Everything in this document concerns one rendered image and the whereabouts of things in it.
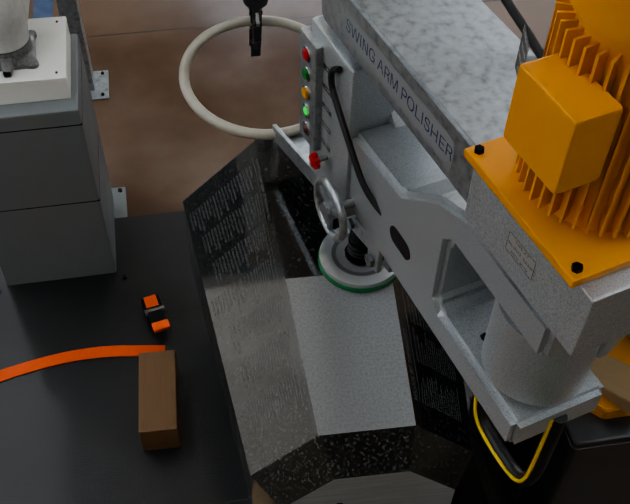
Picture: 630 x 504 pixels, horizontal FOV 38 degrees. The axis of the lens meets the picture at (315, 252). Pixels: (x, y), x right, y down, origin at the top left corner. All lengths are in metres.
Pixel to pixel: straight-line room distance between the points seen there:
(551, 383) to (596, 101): 0.64
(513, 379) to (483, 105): 0.48
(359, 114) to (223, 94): 2.34
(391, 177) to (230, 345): 0.81
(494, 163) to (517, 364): 0.39
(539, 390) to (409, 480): 0.61
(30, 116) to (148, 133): 1.14
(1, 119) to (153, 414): 1.02
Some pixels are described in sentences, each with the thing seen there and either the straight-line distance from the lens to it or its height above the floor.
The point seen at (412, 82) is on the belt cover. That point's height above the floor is 1.68.
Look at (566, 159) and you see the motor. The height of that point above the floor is 1.90.
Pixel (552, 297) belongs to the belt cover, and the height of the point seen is 1.63.
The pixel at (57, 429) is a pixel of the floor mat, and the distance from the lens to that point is 3.11.
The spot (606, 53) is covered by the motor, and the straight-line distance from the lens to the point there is 1.12.
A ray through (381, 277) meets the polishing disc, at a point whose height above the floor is 0.85.
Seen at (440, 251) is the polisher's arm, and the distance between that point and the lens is 1.66.
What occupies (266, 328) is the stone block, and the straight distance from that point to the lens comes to 2.32.
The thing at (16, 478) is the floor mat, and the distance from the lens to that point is 3.06.
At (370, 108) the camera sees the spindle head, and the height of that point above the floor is 1.44.
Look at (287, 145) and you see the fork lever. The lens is 2.46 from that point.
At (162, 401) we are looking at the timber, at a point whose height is 0.14.
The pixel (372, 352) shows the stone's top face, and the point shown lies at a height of 0.82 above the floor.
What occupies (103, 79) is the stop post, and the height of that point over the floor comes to 0.01.
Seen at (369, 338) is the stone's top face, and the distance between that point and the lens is 2.22.
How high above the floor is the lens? 2.64
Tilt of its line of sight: 49 degrees down
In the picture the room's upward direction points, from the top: 2 degrees clockwise
